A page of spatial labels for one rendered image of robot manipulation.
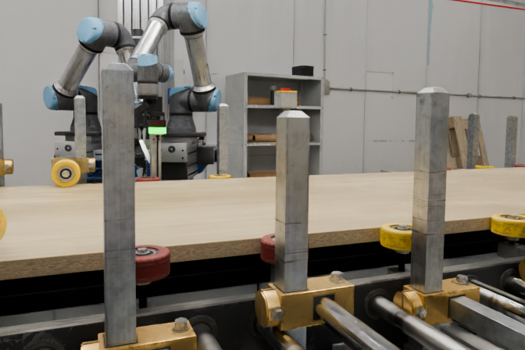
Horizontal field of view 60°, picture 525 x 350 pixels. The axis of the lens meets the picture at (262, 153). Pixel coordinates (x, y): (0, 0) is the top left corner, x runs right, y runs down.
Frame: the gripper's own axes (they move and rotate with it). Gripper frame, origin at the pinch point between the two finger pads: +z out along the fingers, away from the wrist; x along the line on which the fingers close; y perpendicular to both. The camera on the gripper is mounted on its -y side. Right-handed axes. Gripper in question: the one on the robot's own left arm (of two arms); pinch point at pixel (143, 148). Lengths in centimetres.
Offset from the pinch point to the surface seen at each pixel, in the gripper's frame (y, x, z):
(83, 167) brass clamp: -24.1, -4.9, 5.3
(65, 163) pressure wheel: -35.4, -21.3, 2.1
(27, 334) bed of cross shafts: -65, -98, 16
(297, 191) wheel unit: -36, -116, -1
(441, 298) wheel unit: -12, -125, 17
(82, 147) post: -24.2, -4.1, -1.5
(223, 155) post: 22.3, -21.0, 2.1
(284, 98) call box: 44, -31, -19
